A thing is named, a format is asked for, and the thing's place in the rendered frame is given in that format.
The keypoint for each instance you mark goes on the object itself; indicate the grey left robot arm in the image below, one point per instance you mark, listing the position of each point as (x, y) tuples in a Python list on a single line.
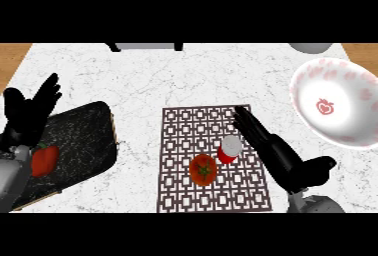
[(12, 180)]

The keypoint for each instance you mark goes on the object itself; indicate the white bowl with pink print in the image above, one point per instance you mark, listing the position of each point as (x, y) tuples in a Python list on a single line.
[(345, 106)]

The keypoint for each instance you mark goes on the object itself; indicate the red can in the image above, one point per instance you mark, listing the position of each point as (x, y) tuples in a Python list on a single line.
[(231, 150)]

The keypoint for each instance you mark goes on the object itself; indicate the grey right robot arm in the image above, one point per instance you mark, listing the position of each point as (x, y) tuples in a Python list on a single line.
[(315, 204)]

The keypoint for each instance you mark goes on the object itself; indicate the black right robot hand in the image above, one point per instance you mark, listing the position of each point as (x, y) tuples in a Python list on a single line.
[(281, 156)]

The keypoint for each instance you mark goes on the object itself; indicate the black speckled cutting board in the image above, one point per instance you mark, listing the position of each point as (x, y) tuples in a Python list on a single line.
[(74, 150)]

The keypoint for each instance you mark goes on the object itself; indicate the red tomato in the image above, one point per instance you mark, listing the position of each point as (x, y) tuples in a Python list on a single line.
[(203, 170)]

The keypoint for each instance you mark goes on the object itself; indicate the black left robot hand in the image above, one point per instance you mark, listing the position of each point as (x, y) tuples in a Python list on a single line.
[(24, 113)]

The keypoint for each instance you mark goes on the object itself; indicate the grey round object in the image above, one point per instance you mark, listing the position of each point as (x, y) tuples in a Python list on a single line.
[(311, 47)]

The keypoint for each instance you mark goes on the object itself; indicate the brown patterned placemat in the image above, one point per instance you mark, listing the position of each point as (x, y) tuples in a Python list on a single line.
[(207, 196)]

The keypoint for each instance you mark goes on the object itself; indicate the grey appliance with black legs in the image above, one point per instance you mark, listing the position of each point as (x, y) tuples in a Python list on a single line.
[(145, 46)]

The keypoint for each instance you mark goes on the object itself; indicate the red bell pepper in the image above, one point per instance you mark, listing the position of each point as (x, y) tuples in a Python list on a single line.
[(45, 160)]

